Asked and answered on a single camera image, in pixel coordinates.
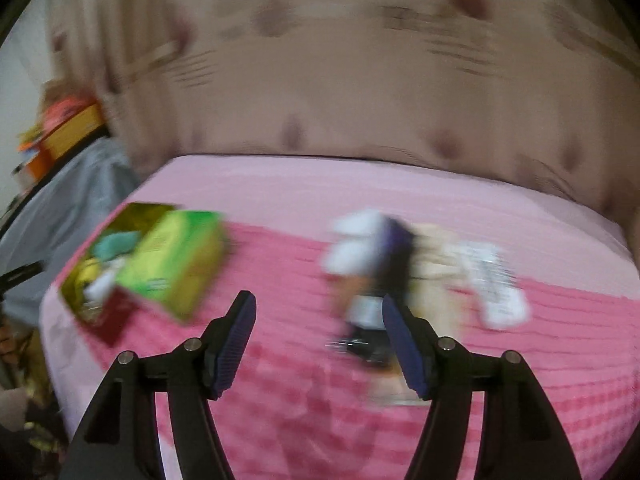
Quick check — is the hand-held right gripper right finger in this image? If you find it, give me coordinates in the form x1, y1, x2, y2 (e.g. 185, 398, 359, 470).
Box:
382, 294, 583, 480

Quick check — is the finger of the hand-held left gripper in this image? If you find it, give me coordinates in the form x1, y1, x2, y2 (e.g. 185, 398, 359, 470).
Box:
0, 261, 47, 293

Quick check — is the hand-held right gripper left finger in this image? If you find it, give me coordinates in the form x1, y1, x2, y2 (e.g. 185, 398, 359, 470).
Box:
60, 290, 257, 480

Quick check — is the yellow plush toy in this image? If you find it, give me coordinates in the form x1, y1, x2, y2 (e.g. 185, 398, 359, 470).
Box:
70, 257, 108, 311

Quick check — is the clear plastic packet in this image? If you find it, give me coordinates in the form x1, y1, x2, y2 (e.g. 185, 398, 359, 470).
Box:
457, 241, 532, 332
82, 265, 123, 303

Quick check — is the brown egg-shaped sponge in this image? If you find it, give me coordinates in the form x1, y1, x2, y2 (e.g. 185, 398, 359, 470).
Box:
334, 270, 367, 313

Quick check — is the beige frilly cloth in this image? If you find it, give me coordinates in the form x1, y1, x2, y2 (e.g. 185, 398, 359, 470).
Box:
407, 222, 471, 356

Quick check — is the dark purple packet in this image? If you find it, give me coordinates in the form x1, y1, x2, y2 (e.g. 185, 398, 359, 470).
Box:
340, 215, 416, 366

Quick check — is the teal fluffy scrunchie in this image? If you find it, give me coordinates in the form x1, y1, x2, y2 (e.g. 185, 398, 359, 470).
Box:
92, 232, 141, 266

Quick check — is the gold tin box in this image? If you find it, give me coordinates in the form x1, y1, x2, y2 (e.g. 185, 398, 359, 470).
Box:
59, 201, 181, 346

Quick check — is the white knitted sock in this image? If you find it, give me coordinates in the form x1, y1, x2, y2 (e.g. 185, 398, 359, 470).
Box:
322, 209, 396, 281

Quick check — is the grey plastic cover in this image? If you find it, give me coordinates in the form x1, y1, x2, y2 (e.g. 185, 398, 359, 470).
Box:
0, 137, 141, 326

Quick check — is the green tissue box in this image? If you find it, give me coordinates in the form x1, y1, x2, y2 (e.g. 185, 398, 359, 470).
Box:
117, 210, 230, 323

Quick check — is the orange box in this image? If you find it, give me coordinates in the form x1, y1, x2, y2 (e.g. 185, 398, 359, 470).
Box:
17, 147, 53, 186

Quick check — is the brown and yellow cardboard box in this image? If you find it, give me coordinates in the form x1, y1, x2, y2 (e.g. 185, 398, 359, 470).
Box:
40, 102, 106, 158

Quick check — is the pink checked blanket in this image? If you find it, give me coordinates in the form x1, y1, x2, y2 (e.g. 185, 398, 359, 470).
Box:
39, 154, 640, 480

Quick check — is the red plastic bag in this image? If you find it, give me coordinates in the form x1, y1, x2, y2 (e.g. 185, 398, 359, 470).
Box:
42, 97, 86, 126

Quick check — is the beige leaf-print curtain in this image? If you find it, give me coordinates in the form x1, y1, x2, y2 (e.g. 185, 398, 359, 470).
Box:
45, 0, 626, 221

